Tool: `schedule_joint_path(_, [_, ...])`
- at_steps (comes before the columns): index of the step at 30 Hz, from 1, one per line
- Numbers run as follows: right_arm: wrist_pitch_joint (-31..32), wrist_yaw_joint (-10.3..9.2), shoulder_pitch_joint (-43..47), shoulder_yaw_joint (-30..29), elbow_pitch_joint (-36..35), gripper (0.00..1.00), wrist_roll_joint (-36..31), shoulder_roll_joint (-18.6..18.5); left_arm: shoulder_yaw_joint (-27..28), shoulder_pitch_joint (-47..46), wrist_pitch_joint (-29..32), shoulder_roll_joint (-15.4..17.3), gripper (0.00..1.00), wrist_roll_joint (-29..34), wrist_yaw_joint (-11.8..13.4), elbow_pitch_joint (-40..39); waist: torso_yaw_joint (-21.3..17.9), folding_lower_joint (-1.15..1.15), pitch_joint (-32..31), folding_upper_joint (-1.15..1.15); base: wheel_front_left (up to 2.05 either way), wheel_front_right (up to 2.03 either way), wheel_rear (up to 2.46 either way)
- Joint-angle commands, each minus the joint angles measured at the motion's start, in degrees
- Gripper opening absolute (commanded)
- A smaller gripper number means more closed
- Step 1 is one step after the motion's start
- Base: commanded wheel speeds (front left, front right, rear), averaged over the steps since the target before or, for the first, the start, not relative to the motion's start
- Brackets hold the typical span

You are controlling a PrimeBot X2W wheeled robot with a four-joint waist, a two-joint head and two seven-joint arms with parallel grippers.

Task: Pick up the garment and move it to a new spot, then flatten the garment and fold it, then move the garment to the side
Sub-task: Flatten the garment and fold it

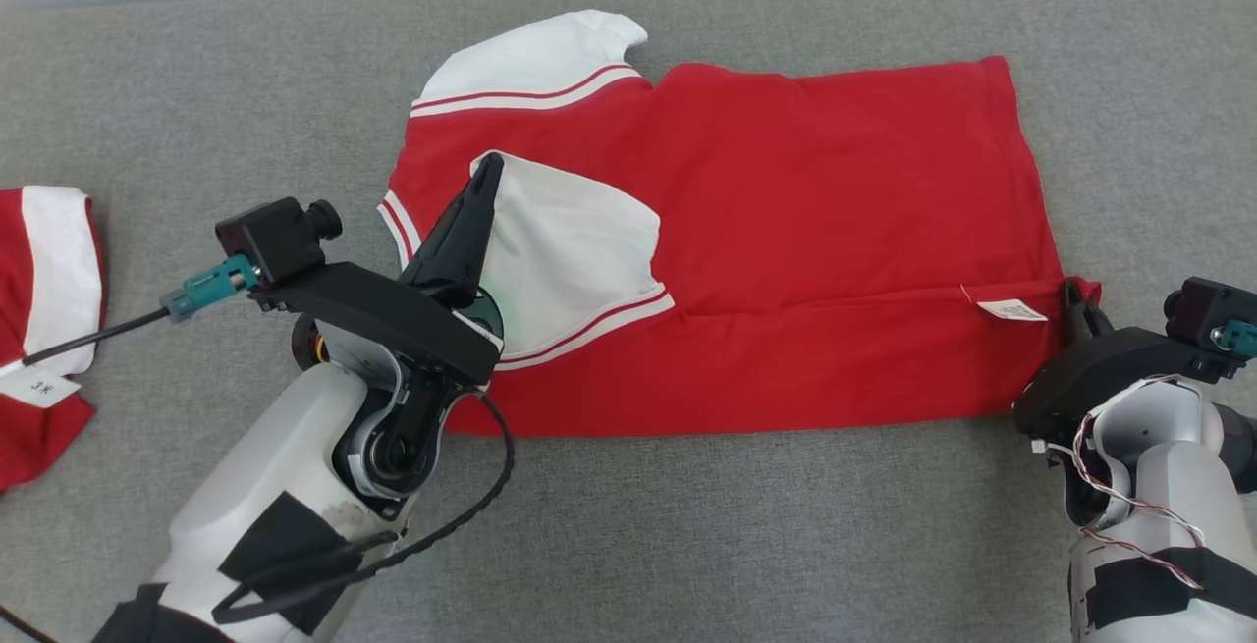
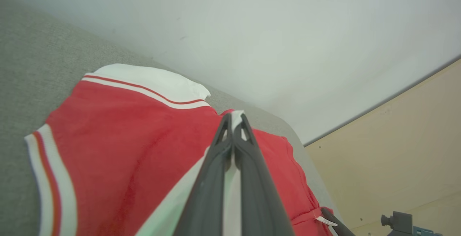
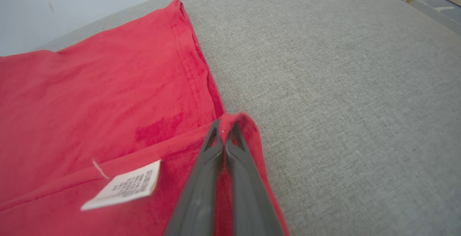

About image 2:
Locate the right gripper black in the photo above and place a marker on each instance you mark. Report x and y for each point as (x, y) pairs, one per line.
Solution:
(403, 223)

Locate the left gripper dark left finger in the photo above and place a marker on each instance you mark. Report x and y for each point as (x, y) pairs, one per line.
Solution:
(209, 192)

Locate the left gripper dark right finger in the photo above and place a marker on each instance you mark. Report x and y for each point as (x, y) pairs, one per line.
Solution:
(259, 196)

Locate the red basketball jersey with lettering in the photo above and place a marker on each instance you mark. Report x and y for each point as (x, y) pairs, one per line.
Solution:
(126, 138)

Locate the light wooden board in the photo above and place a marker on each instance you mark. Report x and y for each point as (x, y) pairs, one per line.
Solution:
(396, 156)

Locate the grey fabric sofa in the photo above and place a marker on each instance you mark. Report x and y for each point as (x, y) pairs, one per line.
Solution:
(32, 66)

